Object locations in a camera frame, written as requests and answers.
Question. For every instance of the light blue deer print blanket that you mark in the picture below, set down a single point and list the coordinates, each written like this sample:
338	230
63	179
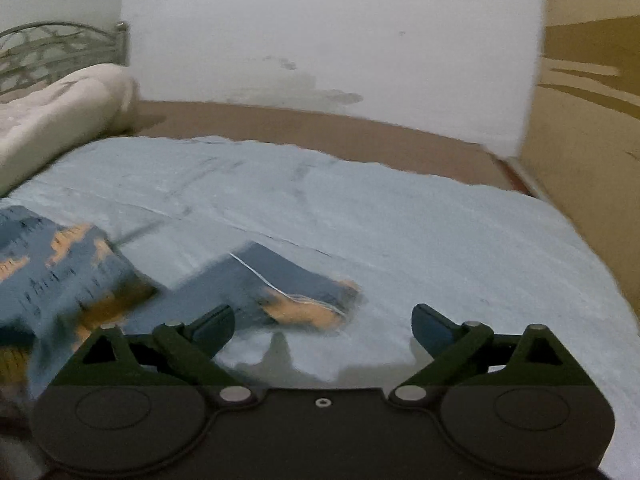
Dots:
400	220

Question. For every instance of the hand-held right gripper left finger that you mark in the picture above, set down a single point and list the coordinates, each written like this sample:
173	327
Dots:
212	329

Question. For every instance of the brown mattress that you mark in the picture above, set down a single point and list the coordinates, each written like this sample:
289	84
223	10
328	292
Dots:
300	127

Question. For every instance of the plywood board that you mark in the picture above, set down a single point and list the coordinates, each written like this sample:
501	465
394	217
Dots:
585	125

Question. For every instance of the cream rolled quilt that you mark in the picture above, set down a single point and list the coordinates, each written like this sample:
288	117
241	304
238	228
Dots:
60	110

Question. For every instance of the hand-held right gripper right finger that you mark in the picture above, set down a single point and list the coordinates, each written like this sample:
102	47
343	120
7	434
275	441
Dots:
431	327

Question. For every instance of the metal bed headboard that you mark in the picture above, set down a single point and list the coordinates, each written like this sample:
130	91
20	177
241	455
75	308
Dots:
40	50

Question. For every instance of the blue pants with orange print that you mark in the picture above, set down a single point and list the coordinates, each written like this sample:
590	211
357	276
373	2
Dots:
65	270

